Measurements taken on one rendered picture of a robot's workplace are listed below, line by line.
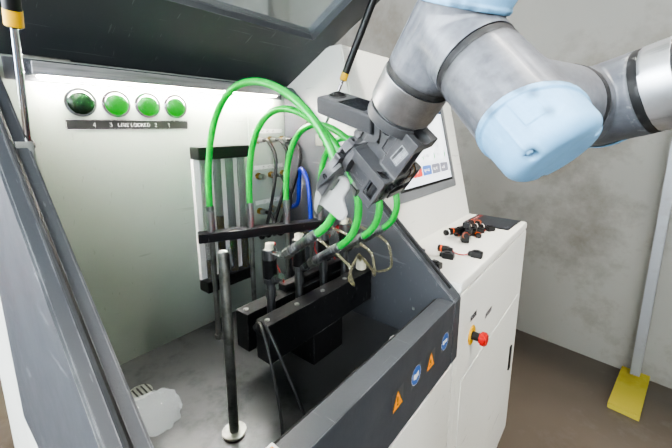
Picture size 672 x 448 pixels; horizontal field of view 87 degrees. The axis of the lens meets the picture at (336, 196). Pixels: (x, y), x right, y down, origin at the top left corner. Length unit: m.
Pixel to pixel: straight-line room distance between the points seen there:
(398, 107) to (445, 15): 0.10
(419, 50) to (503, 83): 0.09
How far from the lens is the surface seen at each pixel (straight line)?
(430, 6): 0.34
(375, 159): 0.44
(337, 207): 0.50
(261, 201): 1.04
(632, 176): 2.40
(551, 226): 2.52
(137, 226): 0.88
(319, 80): 1.05
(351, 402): 0.59
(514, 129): 0.28
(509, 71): 0.30
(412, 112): 0.38
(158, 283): 0.93
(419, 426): 0.87
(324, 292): 0.80
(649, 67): 0.39
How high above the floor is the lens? 1.34
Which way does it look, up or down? 11 degrees down
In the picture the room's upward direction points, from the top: straight up
